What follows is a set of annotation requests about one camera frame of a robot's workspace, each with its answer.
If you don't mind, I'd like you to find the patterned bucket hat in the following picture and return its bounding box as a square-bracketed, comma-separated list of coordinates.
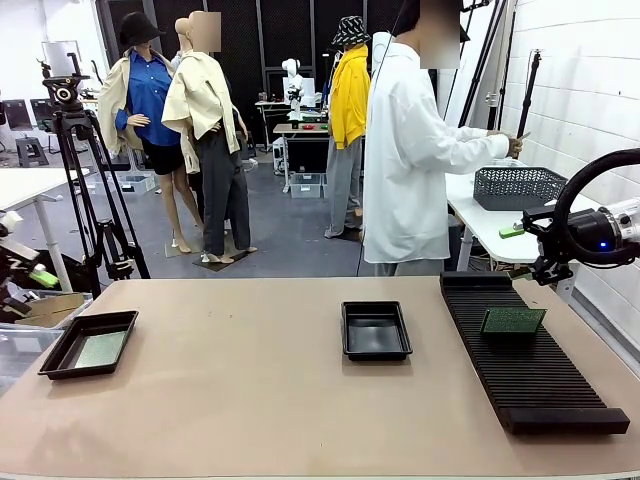
[331, 15, 372, 47]

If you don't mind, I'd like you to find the black brimmed hat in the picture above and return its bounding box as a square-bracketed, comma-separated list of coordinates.
[118, 12, 167, 51]

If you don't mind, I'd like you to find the white desk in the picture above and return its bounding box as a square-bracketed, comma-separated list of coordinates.
[0, 167, 94, 291]

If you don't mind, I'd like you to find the person in white shirt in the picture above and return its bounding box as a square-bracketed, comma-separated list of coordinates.
[362, 0, 524, 277]

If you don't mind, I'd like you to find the brown cardboard box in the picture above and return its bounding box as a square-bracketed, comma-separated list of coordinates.
[22, 293, 86, 329]

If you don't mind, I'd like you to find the black step stool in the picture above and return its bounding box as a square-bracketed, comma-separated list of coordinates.
[14, 135, 50, 169]

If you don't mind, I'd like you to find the dark computer monitor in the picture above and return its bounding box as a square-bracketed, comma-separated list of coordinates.
[3, 98, 30, 132]
[29, 98, 55, 132]

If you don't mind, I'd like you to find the green perforated circuit board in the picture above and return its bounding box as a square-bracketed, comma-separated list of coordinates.
[74, 330, 129, 369]
[480, 307, 548, 337]

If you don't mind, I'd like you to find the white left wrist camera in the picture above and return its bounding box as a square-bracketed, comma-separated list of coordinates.
[0, 210, 24, 237]

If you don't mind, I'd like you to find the grey plastic mesh basket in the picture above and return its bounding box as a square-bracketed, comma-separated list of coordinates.
[472, 166, 569, 212]

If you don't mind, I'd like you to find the background work table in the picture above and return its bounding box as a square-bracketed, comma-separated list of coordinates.
[272, 122, 332, 194]

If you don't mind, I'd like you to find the clear storage box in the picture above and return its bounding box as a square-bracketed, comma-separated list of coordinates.
[289, 172, 324, 200]

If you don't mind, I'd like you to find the white floor box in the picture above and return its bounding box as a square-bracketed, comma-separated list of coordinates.
[119, 173, 157, 195]

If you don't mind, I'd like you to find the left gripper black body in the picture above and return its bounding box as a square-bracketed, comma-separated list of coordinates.
[0, 234, 42, 274]

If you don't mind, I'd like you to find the black slotted board rack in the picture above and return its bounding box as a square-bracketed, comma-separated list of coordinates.
[439, 271, 631, 435]

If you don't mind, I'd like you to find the person right forearm white sleeve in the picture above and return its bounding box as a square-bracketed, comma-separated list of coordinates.
[443, 126, 511, 177]

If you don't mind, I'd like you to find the black tripod stand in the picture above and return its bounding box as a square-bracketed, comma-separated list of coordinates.
[457, 0, 516, 130]

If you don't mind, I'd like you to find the black ESD tray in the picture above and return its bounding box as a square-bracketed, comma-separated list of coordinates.
[38, 310, 140, 381]
[340, 300, 414, 362]

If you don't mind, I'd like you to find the large clear plastic container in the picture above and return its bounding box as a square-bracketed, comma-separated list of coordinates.
[0, 322, 66, 397]

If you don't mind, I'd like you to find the black camera tripod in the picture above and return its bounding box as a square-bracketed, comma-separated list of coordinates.
[52, 109, 151, 297]

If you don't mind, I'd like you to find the mannequin in blue shirt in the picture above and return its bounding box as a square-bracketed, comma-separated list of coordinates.
[96, 12, 204, 254]

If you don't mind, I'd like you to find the white side table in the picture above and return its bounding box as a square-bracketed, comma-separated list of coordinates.
[444, 169, 601, 306]

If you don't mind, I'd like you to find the mannequin in yellow hoodie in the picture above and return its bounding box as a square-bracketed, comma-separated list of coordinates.
[324, 15, 374, 240]

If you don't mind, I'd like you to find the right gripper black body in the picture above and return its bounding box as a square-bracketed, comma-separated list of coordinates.
[537, 206, 609, 264]

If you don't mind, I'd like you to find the mannequin in beige jacket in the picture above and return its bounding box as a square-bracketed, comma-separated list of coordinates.
[161, 10, 259, 264]

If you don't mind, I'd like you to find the right arm black cable sleeve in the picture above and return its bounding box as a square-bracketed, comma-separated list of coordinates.
[552, 148, 640, 267]

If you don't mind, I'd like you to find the white tower device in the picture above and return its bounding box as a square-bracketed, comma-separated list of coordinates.
[370, 31, 396, 74]

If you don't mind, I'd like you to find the thin black light stand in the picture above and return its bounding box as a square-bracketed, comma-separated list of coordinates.
[512, 48, 544, 161]

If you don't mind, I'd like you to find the dark mannequin base plate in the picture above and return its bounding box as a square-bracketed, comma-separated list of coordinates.
[192, 248, 259, 272]

